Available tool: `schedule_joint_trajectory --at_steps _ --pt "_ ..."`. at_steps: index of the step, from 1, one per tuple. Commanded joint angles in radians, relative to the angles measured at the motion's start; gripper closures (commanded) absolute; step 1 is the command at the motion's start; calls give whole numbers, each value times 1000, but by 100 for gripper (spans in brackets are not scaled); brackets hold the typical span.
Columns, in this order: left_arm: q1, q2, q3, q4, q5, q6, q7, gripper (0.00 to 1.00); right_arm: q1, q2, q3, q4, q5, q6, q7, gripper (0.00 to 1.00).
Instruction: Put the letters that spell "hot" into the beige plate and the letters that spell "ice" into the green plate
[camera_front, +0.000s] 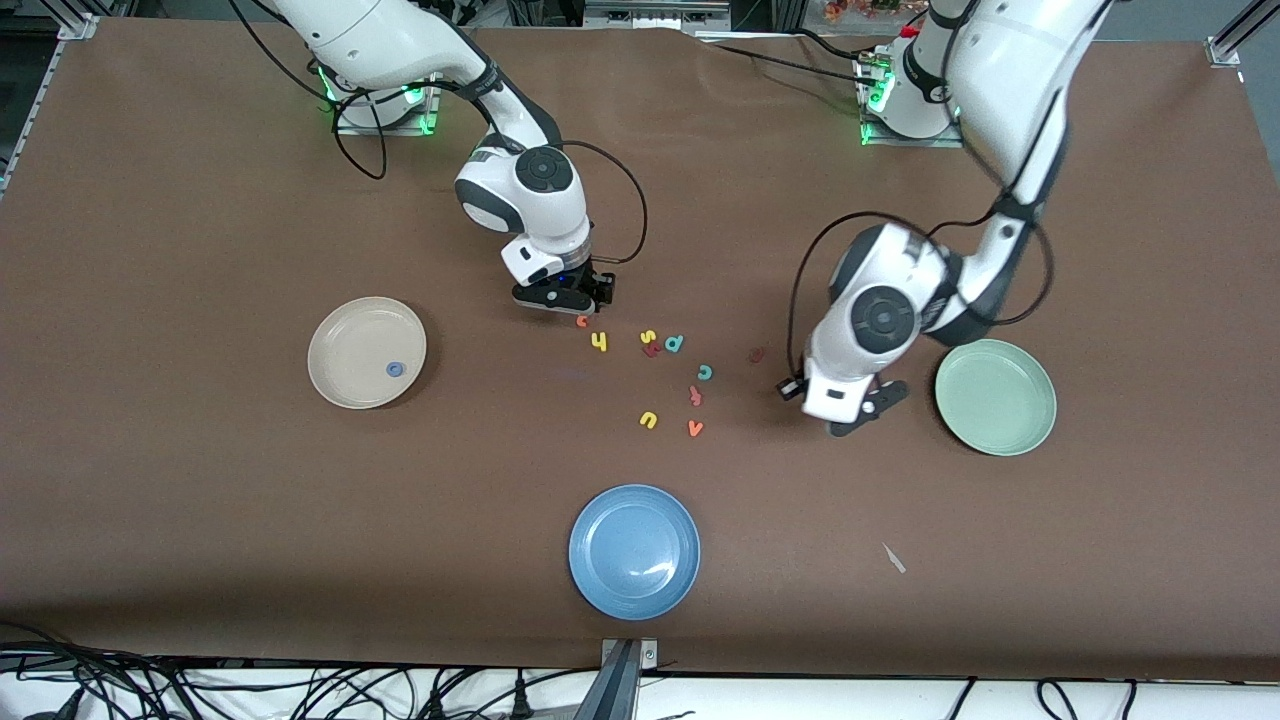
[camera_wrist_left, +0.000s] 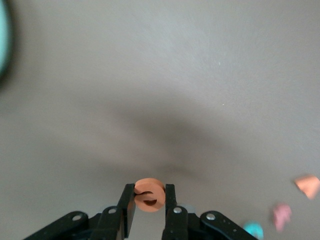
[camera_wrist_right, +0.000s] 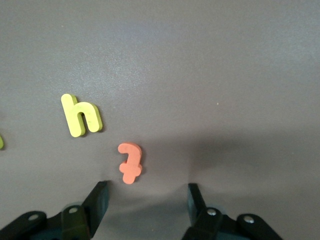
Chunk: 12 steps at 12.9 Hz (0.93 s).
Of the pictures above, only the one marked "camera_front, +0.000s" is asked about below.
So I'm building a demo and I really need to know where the green plate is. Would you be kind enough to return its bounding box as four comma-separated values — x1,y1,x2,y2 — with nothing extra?
934,339,1058,457

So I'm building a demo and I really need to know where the blue plate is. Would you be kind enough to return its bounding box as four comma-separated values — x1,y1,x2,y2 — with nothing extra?
568,484,701,621

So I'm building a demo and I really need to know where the beige brown plate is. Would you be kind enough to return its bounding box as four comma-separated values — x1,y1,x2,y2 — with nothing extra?
307,296,428,410

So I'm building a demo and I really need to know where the grey metal box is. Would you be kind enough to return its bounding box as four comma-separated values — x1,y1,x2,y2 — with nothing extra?
583,0,733,31

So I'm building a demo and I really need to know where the orange colourful object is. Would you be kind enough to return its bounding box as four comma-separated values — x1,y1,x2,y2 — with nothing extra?
822,0,906,23

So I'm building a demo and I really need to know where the brown table cover sheet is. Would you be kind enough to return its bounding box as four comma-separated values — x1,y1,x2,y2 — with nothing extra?
0,18,1280,683

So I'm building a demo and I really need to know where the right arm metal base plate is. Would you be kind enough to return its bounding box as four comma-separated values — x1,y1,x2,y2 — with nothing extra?
331,75,442,137

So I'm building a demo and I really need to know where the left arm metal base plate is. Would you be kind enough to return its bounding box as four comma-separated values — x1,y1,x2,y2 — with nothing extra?
860,55,966,149

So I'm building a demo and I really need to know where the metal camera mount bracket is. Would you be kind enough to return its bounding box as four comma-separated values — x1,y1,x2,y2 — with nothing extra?
575,638,661,720

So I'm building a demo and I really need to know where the aluminium frame profile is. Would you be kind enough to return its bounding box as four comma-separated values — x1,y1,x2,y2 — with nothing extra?
1205,0,1280,69

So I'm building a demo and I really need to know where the aluminium frame rail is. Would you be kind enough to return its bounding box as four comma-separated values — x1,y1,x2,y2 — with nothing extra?
0,12,101,196

